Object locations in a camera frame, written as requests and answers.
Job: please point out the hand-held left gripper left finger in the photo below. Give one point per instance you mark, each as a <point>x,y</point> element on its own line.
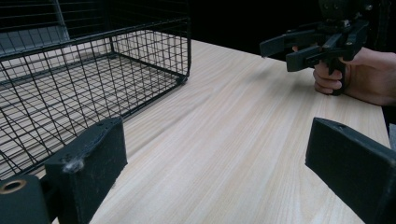
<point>90,161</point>

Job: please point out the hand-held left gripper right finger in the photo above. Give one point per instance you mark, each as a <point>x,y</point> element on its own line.
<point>351,161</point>

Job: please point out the grey flat panel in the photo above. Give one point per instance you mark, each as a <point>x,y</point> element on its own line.
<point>31,40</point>

